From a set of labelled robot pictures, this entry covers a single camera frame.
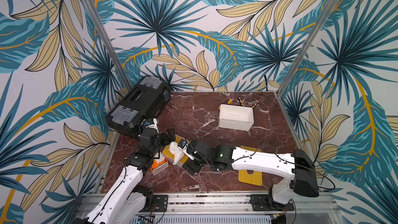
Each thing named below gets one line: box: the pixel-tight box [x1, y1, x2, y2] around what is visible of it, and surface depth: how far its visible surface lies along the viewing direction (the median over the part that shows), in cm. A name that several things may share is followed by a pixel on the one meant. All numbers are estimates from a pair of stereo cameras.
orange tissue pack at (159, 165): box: [149, 152, 169, 176], surface depth 80 cm
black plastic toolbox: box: [106, 75, 172, 138], surface depth 93 cm
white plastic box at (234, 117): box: [218, 103, 255, 132], surface depth 105 cm
